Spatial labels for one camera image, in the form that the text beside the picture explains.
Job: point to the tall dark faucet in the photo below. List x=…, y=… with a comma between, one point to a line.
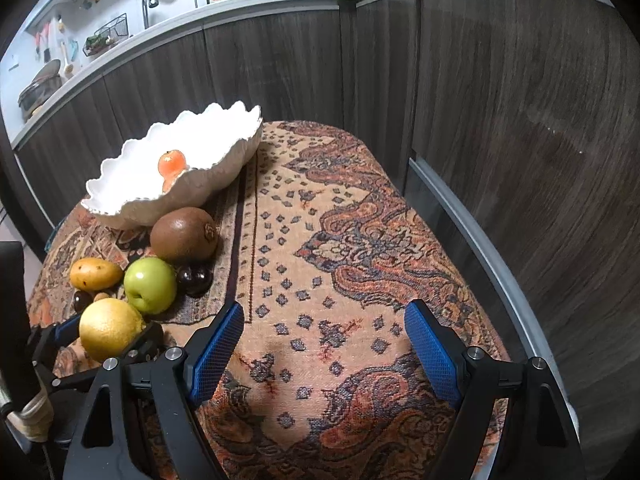
x=148, y=1

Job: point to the small brown round fruit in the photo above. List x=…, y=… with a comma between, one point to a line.
x=100, y=296

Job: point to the person's left hand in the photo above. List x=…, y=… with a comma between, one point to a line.
x=31, y=412

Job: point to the dark plum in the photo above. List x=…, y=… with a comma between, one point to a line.
x=196, y=280
x=80, y=301

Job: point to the yellow mango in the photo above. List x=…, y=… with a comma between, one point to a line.
x=95, y=274

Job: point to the patterned tablecloth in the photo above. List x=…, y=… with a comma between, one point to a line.
x=350, y=260

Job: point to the metal pot with lid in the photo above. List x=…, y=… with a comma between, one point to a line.
x=42, y=89

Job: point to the green apple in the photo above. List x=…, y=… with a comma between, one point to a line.
x=150, y=285

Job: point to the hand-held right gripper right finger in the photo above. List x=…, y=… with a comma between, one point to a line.
x=432, y=355

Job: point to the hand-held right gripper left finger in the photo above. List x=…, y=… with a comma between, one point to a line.
x=220, y=350

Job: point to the white dish brush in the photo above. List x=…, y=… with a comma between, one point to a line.
x=67, y=60

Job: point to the dark wood kitchen cabinet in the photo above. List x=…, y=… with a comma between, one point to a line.
x=450, y=85

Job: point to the grey metal rail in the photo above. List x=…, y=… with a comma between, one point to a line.
x=500, y=250

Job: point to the white scalloped bowl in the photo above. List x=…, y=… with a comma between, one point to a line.
x=150, y=160

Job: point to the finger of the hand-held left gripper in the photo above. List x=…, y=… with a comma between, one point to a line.
x=67, y=331
x=150, y=337

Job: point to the yellow lemon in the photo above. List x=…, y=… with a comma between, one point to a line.
x=111, y=329

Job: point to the orange tangerine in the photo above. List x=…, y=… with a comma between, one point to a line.
x=172, y=182
x=172, y=162

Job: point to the brown kiwi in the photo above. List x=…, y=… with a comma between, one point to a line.
x=182, y=235

